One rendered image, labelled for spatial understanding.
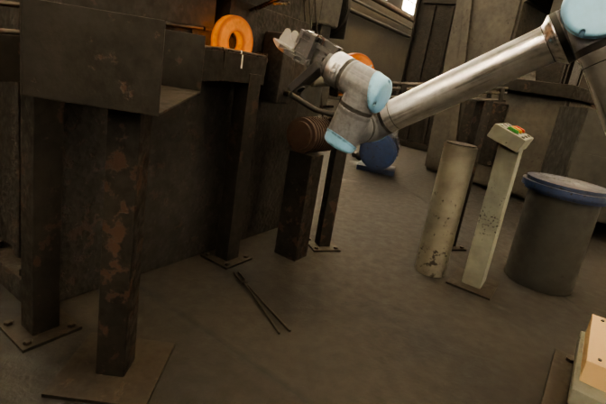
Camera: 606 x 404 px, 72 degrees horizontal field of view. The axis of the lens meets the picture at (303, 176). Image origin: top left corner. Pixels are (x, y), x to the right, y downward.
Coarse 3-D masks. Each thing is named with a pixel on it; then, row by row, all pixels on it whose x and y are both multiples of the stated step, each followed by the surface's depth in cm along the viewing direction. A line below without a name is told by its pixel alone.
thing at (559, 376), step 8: (560, 352) 122; (552, 360) 118; (560, 360) 118; (568, 360) 118; (552, 368) 113; (560, 368) 114; (568, 368) 115; (552, 376) 110; (560, 376) 110; (568, 376) 111; (552, 384) 107; (560, 384) 107; (568, 384) 108; (544, 392) 103; (552, 392) 104; (560, 392) 104; (544, 400) 100; (552, 400) 101; (560, 400) 101
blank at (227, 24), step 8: (224, 16) 124; (232, 16) 124; (240, 16) 126; (216, 24) 122; (224, 24) 122; (232, 24) 124; (240, 24) 127; (248, 24) 130; (216, 32) 122; (224, 32) 123; (232, 32) 125; (240, 32) 128; (248, 32) 131; (216, 40) 122; (224, 40) 123; (240, 40) 131; (248, 40) 132; (240, 48) 131; (248, 48) 133
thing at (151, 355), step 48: (48, 48) 60; (96, 48) 61; (144, 48) 61; (192, 48) 85; (48, 96) 62; (96, 96) 62; (144, 96) 62; (192, 96) 82; (144, 144) 79; (144, 192) 84; (96, 336) 99; (96, 384) 85; (144, 384) 87
